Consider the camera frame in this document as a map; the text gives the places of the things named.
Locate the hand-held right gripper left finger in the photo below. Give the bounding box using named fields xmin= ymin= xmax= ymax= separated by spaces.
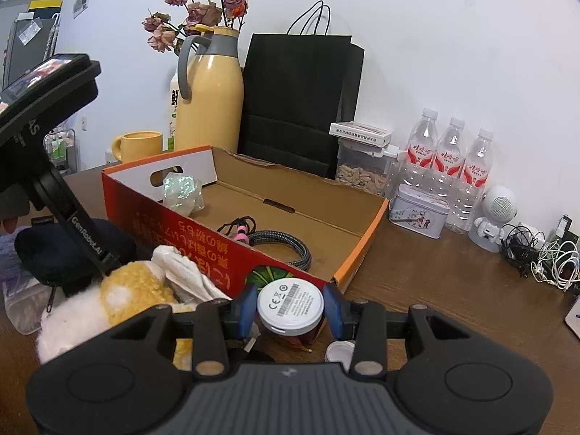
xmin=109 ymin=283 xmax=261 ymax=374

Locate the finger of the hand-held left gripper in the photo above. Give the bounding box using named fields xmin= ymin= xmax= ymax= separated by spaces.
xmin=62 ymin=207 xmax=125 ymax=279

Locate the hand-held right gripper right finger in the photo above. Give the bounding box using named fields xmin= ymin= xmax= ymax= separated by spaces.
xmin=323 ymin=283 xmax=472 ymax=377

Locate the white threaded bottle cap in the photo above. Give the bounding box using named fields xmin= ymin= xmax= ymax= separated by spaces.
xmin=325 ymin=341 xmax=356 ymax=372

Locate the white round puck device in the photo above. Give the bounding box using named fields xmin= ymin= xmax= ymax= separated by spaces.
xmin=257 ymin=277 xmax=325 ymax=337

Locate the red orange cardboard box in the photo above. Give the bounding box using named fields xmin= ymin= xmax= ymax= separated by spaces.
xmin=102 ymin=145 xmax=390 ymax=297

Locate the white yellow plush toy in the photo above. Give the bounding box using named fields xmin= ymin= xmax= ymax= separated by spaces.
xmin=36 ymin=260 xmax=200 ymax=370

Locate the purple knitted cloth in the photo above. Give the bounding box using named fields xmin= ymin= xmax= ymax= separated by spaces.
xmin=0 ymin=233 xmax=23 ymax=282

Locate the dark blue pouch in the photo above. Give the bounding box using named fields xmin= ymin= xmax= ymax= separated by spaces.
xmin=13 ymin=220 xmax=137 ymax=297

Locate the dark grey cabinet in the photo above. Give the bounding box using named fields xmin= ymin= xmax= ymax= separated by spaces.
xmin=0 ymin=11 xmax=62 ymax=91

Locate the white shelf cart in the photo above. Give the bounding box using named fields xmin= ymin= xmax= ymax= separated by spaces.
xmin=45 ymin=118 xmax=78 ymax=175

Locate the crumpled clear plastic wrap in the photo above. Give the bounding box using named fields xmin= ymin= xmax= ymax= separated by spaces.
xmin=162 ymin=173 xmax=204 ymax=216

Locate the yellow ceramic mug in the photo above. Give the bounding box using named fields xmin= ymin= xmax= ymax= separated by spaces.
xmin=112 ymin=131 xmax=164 ymax=164

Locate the white printed tin box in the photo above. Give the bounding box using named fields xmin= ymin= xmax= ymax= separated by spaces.
xmin=389 ymin=185 xmax=451 ymax=240

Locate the white green milk carton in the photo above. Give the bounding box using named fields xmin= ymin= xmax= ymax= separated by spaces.
xmin=165 ymin=70 xmax=182 ymax=152

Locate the clear seed container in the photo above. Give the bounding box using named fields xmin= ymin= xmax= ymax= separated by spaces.
xmin=335 ymin=138 xmax=402 ymax=199

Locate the yellow thermos jug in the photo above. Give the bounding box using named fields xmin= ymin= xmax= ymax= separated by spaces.
xmin=176 ymin=26 xmax=245 ymax=152

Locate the dried pink flower bouquet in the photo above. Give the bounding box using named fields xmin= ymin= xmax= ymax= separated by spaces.
xmin=142 ymin=0 xmax=250 ymax=53

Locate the white card pack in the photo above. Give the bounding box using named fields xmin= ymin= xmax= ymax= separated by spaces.
xmin=329 ymin=121 xmax=393 ymax=148

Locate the clear water bottle red label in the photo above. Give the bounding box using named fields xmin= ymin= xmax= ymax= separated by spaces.
xmin=432 ymin=117 xmax=467 ymax=218
xmin=446 ymin=128 xmax=494 ymax=235
xmin=398 ymin=108 xmax=440 ymax=189

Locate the white robot toy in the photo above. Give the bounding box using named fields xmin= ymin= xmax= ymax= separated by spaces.
xmin=469 ymin=184 xmax=518 ymax=253

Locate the black paper bag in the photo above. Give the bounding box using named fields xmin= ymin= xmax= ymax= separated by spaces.
xmin=238 ymin=1 xmax=365 ymax=179

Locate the white paper note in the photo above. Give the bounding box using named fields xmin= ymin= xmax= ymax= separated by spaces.
xmin=564 ymin=297 xmax=580 ymax=329

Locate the black green small device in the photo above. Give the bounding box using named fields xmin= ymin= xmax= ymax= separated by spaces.
xmin=557 ymin=215 xmax=580 ymax=241

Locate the grey braided cable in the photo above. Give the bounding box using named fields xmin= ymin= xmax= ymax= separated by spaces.
xmin=247 ymin=231 xmax=311 ymax=275

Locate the pink black cord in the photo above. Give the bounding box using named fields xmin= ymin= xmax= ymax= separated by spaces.
xmin=216 ymin=216 xmax=259 ymax=248

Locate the black cable bundle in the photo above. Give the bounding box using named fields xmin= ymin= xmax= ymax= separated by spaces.
xmin=501 ymin=222 xmax=547 ymax=277

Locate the white cable bundle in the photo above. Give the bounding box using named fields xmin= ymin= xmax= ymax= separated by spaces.
xmin=530 ymin=236 xmax=580 ymax=291

